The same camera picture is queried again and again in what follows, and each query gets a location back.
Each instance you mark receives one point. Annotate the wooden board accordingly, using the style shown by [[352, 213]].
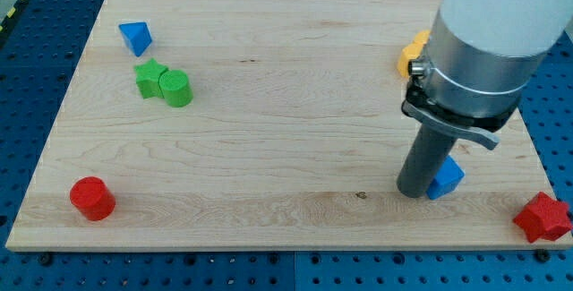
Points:
[[293, 140]]

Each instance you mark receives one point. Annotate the green star block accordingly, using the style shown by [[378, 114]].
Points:
[[148, 76]]

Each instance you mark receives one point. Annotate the yellow block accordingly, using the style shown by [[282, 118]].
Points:
[[412, 51]]

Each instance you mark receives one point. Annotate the green cylinder block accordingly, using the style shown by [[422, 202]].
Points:
[[175, 88]]

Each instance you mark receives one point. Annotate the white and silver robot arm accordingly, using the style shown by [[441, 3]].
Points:
[[479, 56]]

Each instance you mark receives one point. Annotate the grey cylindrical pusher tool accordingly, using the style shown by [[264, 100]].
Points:
[[424, 161]]

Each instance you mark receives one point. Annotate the red star block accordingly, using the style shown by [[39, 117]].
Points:
[[544, 218]]

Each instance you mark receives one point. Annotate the blue triangular prism block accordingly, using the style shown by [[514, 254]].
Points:
[[136, 36]]

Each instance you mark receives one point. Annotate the red cylinder block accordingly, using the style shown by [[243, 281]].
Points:
[[91, 197]]

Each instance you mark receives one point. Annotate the blue cube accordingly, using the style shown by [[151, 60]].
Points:
[[446, 180]]

